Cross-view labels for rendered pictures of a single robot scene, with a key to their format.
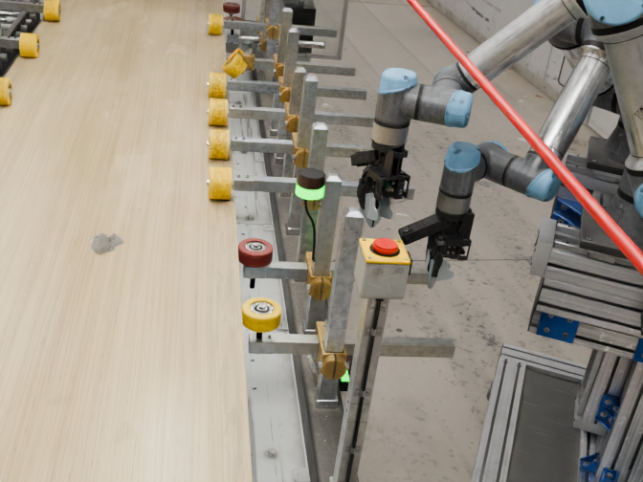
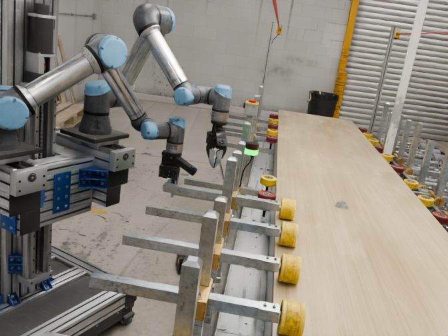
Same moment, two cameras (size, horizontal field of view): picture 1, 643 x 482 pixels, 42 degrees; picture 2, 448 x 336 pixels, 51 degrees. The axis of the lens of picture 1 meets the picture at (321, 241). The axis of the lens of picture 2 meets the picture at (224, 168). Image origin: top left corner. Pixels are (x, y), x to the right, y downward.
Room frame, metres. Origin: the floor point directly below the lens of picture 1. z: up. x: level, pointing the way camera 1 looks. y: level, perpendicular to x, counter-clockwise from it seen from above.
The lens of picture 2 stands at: (3.63, 0.45, 1.57)
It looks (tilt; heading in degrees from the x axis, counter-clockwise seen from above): 16 degrees down; 195
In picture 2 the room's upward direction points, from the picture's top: 8 degrees clockwise
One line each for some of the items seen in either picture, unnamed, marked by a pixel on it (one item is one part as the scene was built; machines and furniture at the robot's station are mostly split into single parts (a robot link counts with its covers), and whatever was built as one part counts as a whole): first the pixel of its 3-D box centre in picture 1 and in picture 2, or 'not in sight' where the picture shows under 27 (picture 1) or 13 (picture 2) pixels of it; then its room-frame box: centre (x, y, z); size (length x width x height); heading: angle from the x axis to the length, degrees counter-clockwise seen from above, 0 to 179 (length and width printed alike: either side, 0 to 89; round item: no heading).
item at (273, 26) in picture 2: not in sight; (268, 77); (-0.89, -0.43, 1.20); 0.15 x 0.12 x 1.00; 10
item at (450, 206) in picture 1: (453, 200); (174, 147); (1.73, -0.28, 1.05); 0.08 x 0.08 x 0.05
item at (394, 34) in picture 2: not in sight; (383, 88); (-1.08, 0.62, 1.25); 0.15 x 0.08 x 1.10; 10
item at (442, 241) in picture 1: (450, 231); (171, 165); (1.73, -0.29, 0.97); 0.09 x 0.08 x 0.12; 100
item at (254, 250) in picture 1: (254, 266); (265, 204); (1.65, 0.15, 0.85); 0.08 x 0.08 x 0.11
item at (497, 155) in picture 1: (490, 163); (153, 129); (1.80, -0.36, 1.12); 0.11 x 0.11 x 0.08; 52
